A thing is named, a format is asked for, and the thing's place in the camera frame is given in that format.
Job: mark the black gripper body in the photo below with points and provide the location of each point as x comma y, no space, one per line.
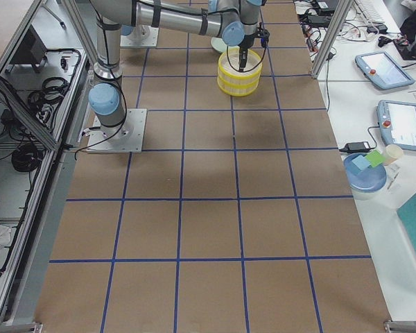
247,41

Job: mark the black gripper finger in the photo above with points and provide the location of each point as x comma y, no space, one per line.
243,58

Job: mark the yellow steamer top layer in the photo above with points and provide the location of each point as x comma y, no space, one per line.
229,68

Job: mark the yellow steamer layer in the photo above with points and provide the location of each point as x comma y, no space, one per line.
229,68
237,90

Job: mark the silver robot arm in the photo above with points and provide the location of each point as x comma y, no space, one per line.
235,22

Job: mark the yellow steamer bottom layer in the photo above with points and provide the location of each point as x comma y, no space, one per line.
237,90

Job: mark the light green plate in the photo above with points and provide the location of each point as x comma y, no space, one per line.
218,45

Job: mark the far teach pendant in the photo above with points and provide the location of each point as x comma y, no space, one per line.
383,71

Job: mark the teach pendant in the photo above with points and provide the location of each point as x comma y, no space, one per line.
397,123
383,71

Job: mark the black power adapter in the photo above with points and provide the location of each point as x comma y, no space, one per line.
356,147

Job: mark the blue foam cube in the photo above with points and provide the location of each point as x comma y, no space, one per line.
359,164

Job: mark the green foam cube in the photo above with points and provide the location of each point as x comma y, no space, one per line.
374,158

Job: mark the near teach pendant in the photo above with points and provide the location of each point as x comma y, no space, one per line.
397,123

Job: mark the beige paper cup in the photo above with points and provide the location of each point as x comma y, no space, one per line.
392,153

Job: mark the blue plate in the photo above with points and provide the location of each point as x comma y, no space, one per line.
367,181

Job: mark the aluminium frame post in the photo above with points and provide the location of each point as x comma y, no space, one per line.
335,26

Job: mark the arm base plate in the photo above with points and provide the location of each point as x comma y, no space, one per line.
128,139

